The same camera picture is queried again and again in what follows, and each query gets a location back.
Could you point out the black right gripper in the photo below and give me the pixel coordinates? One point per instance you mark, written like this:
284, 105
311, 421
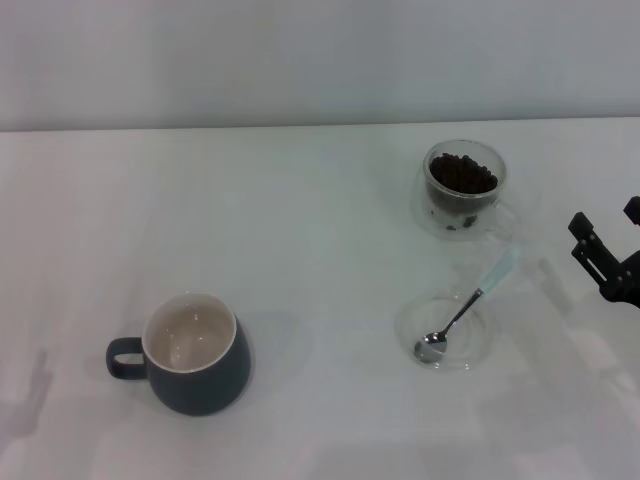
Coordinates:
627, 285

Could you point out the dark blue mug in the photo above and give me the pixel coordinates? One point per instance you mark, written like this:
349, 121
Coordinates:
200, 385

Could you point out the coffee beans heap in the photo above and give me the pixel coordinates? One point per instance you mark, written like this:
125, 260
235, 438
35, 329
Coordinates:
462, 172

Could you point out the clear glass saucer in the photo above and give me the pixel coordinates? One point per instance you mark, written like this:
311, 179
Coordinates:
470, 345

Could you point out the double-wall glass cup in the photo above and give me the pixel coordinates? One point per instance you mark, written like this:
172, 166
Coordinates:
430, 210

